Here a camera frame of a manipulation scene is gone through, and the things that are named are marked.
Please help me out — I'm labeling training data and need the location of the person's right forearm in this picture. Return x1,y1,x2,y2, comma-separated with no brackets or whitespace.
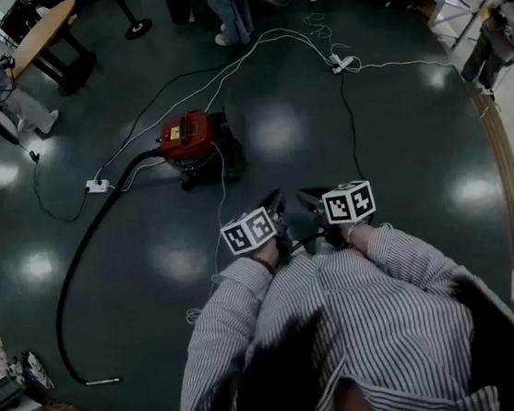
341,209,473,310

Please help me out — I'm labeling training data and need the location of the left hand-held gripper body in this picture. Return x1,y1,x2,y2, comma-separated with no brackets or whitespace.
217,202,296,267

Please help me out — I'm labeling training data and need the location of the black cable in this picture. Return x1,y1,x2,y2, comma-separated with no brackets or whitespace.
114,51,257,143
27,145,94,227
339,70,368,184

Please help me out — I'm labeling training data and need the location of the black vacuum hose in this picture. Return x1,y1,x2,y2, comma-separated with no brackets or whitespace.
34,146,191,391

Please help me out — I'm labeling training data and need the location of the black stanchion post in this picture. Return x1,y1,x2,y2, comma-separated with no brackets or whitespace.
108,0,156,43

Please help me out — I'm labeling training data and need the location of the white power strip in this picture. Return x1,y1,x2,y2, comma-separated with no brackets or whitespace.
84,176,112,196
328,52,357,76

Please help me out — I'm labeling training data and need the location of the thin curly white cable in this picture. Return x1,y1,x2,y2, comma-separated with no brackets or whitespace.
303,8,353,55

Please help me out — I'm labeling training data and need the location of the person's left forearm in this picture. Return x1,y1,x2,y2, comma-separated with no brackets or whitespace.
176,241,297,363

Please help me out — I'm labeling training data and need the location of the grey crate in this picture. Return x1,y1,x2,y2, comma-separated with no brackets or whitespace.
0,373,30,411

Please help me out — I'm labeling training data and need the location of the red vacuum cleaner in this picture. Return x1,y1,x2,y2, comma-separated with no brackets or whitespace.
155,103,251,194

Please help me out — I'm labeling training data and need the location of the pearl bracelet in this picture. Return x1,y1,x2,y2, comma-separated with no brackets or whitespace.
345,220,370,242

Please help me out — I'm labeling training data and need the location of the dark bead bracelet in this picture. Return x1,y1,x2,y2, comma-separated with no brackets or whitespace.
249,253,277,279

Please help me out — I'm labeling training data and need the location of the person's striped shirt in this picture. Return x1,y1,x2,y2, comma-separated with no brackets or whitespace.
150,208,514,411

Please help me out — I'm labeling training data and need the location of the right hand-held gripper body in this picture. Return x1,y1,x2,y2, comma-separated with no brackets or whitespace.
311,178,381,250

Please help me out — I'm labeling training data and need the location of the round wooden table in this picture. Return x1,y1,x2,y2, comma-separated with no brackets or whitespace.
3,0,102,103

